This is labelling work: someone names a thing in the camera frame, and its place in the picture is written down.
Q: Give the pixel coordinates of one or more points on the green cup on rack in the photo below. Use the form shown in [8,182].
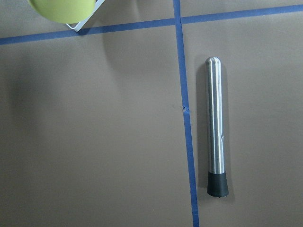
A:
[63,11]

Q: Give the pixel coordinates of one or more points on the steel muddler black tip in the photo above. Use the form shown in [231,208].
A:
[217,181]

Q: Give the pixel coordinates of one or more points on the white wire cup rack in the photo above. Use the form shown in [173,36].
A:
[78,26]

